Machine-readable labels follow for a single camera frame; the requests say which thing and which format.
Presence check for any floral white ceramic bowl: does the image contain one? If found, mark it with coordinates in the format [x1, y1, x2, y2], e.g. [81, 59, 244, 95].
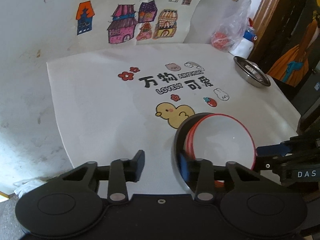
[193, 114, 256, 169]

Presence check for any white printed tablecloth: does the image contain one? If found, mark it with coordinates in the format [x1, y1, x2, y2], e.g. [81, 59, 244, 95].
[47, 44, 300, 194]

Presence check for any red ball in bag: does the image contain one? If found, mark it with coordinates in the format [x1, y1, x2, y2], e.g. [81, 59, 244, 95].
[211, 32, 234, 51]

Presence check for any red-rimmed white ceramic bowl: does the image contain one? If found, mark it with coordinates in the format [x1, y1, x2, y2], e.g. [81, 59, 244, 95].
[183, 114, 214, 160]

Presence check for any wooden door frame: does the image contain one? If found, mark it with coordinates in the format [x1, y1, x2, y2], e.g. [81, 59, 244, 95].
[248, 0, 280, 60]

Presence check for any steel plate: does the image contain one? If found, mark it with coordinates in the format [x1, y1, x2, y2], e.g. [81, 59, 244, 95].
[233, 56, 271, 88]

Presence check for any deep stainless steel bowl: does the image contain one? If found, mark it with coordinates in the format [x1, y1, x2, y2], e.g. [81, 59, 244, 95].
[173, 113, 209, 193]

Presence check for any white blue water bottle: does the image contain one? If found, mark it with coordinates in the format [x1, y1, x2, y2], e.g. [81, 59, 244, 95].
[229, 17, 258, 59]

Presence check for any houses drawing paper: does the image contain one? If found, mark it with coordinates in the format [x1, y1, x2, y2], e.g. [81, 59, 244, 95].
[72, 0, 201, 50]

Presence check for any orange dress figure poster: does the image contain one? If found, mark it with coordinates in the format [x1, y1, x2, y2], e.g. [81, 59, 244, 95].
[267, 0, 319, 87]

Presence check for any clear plastic bag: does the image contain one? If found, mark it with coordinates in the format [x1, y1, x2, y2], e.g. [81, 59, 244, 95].
[211, 0, 252, 52]

